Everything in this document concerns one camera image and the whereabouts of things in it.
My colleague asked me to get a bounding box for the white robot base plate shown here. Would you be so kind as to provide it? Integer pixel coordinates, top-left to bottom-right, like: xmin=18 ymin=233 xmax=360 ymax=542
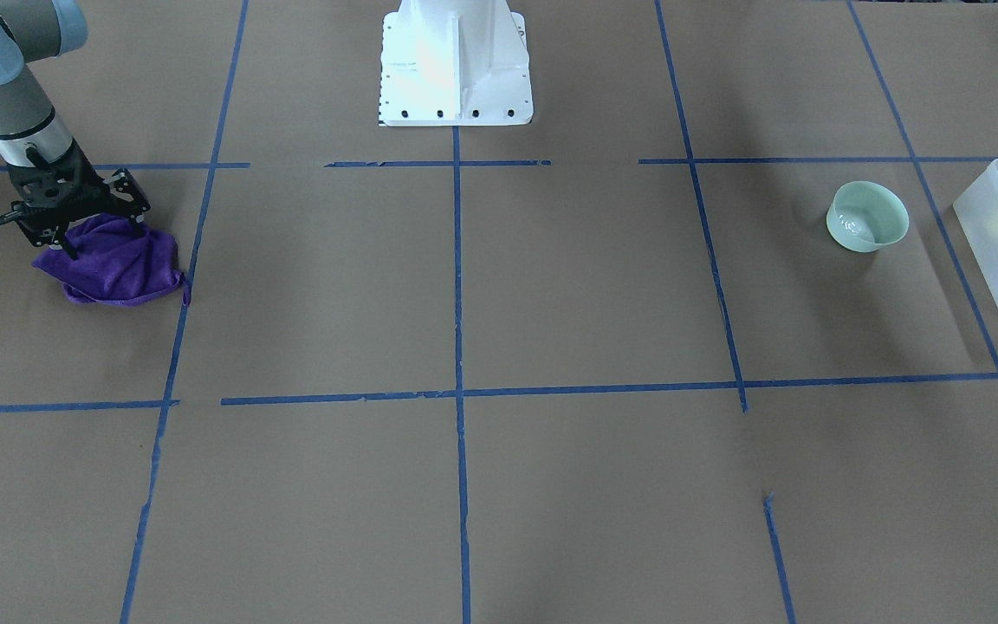
xmin=378 ymin=1 xmax=535 ymax=127

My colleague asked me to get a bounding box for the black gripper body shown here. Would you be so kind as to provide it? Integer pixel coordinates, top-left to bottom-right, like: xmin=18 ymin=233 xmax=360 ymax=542
xmin=7 ymin=141 xmax=152 ymax=245

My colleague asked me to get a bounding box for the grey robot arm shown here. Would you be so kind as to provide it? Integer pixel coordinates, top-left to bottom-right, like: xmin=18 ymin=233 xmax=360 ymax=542
xmin=0 ymin=1 xmax=151 ymax=259

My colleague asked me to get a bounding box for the pale green ceramic bowl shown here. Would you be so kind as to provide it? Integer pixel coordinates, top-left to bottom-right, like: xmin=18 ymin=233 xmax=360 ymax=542
xmin=825 ymin=181 xmax=910 ymax=253

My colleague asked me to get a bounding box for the purple microfibre cloth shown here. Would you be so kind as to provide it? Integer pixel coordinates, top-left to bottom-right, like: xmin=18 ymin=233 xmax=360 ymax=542
xmin=31 ymin=214 xmax=186 ymax=308

